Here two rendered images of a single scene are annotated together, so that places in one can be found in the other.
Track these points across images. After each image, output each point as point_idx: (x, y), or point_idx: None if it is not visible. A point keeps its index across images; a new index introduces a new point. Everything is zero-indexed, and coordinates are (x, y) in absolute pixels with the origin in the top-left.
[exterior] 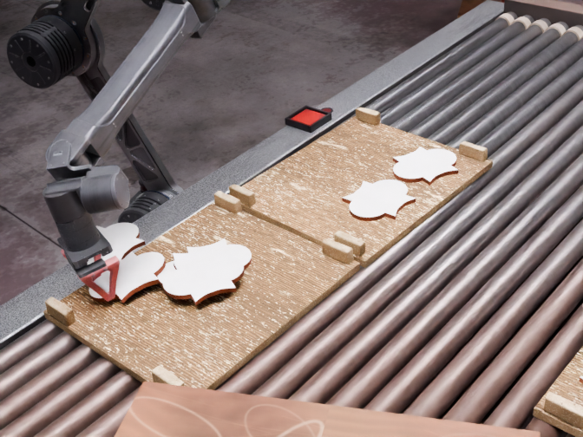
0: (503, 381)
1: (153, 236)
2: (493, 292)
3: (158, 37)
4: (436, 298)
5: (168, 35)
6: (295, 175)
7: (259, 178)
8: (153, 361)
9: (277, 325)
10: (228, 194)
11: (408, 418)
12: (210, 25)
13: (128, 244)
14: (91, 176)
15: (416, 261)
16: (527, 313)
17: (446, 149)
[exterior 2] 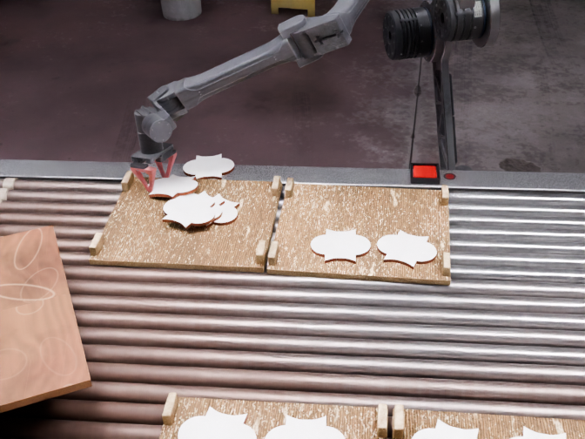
0: (200, 380)
1: (232, 178)
2: (287, 341)
3: (257, 53)
4: (259, 318)
5: (262, 54)
6: (339, 199)
7: (321, 186)
8: (115, 232)
9: (175, 261)
10: None
11: (73, 325)
12: (312, 62)
13: (212, 173)
14: (158, 114)
15: (294, 293)
16: (285, 369)
17: (442, 251)
